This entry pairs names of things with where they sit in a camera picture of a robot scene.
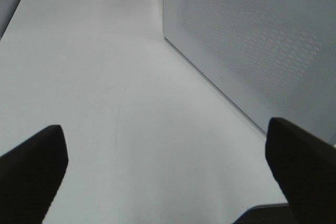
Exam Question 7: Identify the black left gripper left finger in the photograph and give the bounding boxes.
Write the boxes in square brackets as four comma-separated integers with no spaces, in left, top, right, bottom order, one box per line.
[1,125,69,223]

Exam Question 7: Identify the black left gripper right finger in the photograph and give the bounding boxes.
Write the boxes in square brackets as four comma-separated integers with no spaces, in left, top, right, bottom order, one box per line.
[265,118,335,223]

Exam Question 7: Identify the white microwave door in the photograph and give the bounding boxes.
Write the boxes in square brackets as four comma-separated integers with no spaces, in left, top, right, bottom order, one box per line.
[163,0,335,144]

